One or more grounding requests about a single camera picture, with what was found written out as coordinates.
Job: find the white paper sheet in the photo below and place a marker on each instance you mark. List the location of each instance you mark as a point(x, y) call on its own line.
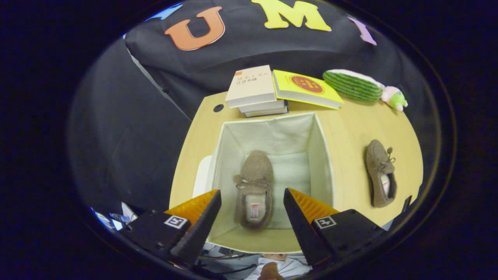
point(127, 212)

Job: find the white fabric storage box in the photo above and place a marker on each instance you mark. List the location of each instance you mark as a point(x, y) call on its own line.
point(280, 136)

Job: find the blue covered book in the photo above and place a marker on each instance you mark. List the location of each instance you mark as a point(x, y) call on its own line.
point(268, 112)

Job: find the brown fuzzy shoe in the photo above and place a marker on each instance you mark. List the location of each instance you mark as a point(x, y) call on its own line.
point(255, 167)
point(375, 163)

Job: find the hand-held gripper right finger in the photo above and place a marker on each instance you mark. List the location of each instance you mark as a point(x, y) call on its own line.
point(301, 229)

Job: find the beige book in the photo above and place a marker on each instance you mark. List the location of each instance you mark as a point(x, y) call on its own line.
point(251, 87)

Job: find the black table grommet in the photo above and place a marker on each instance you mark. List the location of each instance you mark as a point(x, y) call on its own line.
point(218, 108)

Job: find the yellow book with red circle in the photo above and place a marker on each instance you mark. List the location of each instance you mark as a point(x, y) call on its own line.
point(307, 87)

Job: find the black table clamp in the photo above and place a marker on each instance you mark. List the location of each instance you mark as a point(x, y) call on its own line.
point(406, 204)

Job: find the black backdrop cloth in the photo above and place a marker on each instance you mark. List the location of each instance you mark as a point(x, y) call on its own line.
point(128, 136)

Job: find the pink and green plush toy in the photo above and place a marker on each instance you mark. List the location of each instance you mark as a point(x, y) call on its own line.
point(397, 99)

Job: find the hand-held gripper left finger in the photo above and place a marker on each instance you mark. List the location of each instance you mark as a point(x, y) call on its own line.
point(202, 229)

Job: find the blue printed packet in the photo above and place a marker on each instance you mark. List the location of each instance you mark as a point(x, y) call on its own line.
point(116, 224)

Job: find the watermelon slice plush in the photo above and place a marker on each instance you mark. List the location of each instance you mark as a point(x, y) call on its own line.
point(352, 87)

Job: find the white book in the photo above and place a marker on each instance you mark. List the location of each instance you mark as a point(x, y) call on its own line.
point(260, 106)

